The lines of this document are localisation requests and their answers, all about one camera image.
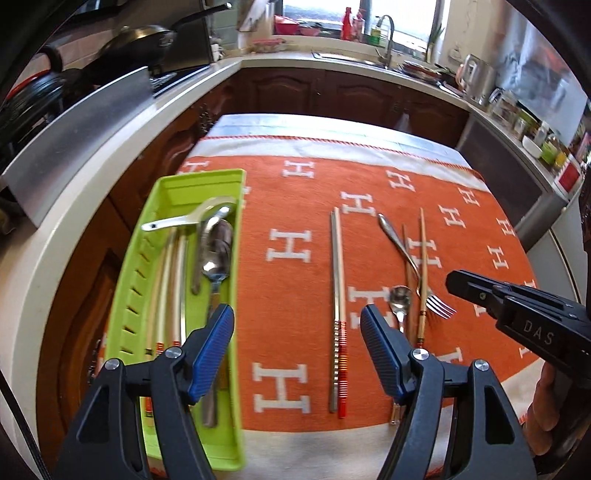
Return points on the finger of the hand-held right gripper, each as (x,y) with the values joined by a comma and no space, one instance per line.
(471,288)

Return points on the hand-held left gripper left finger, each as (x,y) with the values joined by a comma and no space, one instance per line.
(212,350)

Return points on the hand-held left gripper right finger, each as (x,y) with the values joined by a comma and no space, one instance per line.
(381,350)

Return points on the steel chopstick red stripes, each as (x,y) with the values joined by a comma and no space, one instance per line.
(341,332)
(164,286)
(181,286)
(333,277)

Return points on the large steel spoon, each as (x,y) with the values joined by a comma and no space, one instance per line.
(216,249)

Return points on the white ceramic spoon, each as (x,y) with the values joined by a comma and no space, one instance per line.
(203,210)

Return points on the green plastic utensil tray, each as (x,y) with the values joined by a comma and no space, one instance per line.
(184,184)

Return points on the person's right hand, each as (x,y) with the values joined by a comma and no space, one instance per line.
(549,406)

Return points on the small steel spoon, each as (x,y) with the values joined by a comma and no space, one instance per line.
(400,297)

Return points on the dark brown wooden chopstick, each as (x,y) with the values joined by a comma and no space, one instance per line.
(407,251)

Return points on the steel fork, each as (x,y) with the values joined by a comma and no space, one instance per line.
(397,237)

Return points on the orange letter-print blanket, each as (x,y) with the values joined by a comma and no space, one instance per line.
(286,295)

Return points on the steel appliance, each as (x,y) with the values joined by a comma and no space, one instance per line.
(498,157)

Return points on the red box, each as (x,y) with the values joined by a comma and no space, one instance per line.
(570,174)

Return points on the white bowl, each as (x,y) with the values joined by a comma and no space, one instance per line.
(531,145)

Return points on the green cup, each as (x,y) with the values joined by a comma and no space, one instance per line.
(549,150)

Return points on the glass jar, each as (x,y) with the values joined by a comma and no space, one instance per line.
(508,107)

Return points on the white kitchen countertop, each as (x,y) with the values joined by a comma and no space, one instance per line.
(46,258)

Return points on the stainless steel kettle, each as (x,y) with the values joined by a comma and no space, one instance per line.
(475,78)

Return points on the stack of dishes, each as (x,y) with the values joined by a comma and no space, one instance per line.
(420,70)

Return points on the dark brown wooden cabinets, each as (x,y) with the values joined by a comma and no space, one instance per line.
(323,92)

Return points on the stainless steel panel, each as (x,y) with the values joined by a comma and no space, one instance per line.
(78,138)

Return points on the steel kitchen faucet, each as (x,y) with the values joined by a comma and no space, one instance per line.
(390,37)

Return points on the green bottle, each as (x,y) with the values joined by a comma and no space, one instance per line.
(376,35)

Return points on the floral dish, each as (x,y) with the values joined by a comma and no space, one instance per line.
(268,45)

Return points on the kitchen window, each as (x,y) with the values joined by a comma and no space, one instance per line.
(318,14)

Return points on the black wok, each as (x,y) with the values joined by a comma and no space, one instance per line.
(138,41)

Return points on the red bowl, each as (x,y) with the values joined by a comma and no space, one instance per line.
(286,23)

